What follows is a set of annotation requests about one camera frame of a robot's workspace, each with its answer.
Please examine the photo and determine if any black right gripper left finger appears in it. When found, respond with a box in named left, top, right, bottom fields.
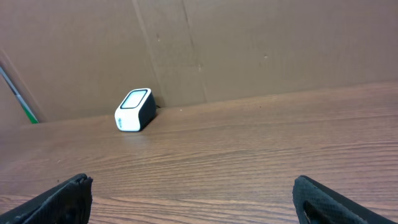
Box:
left=1, top=174, right=93, bottom=224

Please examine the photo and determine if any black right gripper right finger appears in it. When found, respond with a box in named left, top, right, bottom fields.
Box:
left=292, top=175, right=395, bottom=224

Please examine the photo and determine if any white barcode scanner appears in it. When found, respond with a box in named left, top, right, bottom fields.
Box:
left=114, top=88, right=157, bottom=132

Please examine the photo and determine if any green and white pole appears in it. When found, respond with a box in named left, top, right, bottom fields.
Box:
left=1, top=67, right=39, bottom=124

